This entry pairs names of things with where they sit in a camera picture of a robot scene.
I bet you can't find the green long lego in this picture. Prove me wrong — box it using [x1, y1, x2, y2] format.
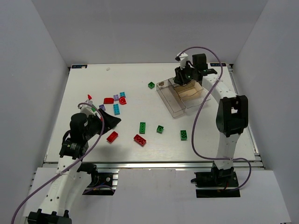
[139, 122, 146, 134]

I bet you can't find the green square lego top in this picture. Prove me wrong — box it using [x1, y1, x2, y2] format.
[148, 82, 155, 89]

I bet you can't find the green square lego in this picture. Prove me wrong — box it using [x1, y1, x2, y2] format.
[156, 125, 164, 133]
[148, 82, 155, 89]

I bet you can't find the red brick lego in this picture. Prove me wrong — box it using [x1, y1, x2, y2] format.
[134, 134, 147, 147]
[107, 131, 119, 143]

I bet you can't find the green brick lego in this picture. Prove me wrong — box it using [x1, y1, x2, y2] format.
[180, 130, 187, 141]

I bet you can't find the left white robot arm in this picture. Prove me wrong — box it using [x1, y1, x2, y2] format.
[28, 107, 121, 224]

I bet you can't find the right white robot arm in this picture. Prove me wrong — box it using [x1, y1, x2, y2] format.
[174, 53, 249, 173]

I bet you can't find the cyan long lego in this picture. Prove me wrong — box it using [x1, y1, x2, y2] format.
[113, 104, 120, 115]

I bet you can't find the clear brown tinted container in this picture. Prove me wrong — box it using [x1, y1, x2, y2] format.
[168, 78, 203, 103]

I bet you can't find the purple square lego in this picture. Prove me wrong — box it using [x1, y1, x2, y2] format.
[99, 105, 106, 111]

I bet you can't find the red sloped lego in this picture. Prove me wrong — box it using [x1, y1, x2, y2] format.
[103, 98, 114, 104]

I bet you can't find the clear front container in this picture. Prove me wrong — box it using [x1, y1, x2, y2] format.
[183, 95, 206, 110]

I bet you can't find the red round lego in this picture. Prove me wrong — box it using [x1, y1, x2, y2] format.
[119, 97, 127, 105]

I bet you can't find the lilac square lego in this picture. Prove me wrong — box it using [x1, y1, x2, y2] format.
[113, 94, 120, 101]

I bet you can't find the blue label sticker right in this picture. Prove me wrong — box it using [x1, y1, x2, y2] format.
[210, 63, 227, 67]

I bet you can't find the blue label sticker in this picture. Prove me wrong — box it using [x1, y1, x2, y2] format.
[71, 64, 87, 69]
[210, 63, 227, 67]

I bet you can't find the clear narrow container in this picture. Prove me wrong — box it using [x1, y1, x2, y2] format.
[156, 78, 186, 118]

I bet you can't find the cyan small lego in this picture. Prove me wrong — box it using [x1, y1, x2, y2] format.
[120, 92, 126, 98]

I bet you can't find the blue label sticker left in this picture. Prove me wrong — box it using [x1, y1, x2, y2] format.
[71, 64, 87, 69]

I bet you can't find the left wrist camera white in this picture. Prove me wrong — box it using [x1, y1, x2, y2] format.
[78, 100, 97, 117]

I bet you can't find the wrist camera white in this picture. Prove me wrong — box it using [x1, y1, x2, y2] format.
[78, 100, 97, 117]
[175, 52, 189, 70]

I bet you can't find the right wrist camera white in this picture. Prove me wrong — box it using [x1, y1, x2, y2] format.
[175, 52, 189, 70]

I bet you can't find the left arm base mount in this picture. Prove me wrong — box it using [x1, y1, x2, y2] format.
[77, 163, 115, 196]

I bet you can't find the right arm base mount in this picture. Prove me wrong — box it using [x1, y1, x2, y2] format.
[191, 172, 241, 198]

